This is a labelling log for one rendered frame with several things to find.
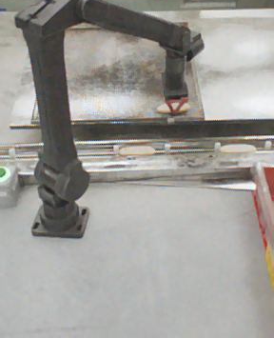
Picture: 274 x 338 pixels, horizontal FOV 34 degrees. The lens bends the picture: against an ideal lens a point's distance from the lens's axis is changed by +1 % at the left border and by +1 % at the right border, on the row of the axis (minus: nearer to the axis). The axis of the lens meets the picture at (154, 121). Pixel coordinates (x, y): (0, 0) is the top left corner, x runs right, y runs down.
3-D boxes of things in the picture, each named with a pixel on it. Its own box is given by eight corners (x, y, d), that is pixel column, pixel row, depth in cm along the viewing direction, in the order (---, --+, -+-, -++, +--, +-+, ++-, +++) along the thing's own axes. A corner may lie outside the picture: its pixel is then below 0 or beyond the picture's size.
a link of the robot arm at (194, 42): (155, 27, 116) (182, 35, 112) (181, 9, 123) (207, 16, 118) (159, 66, 124) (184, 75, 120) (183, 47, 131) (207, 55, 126)
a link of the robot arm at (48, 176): (40, 202, 103) (55, 213, 100) (32, 168, 97) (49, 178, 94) (69, 181, 109) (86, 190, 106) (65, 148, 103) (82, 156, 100)
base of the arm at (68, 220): (30, 235, 104) (82, 239, 103) (25, 210, 99) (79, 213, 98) (41, 208, 111) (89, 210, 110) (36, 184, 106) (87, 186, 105)
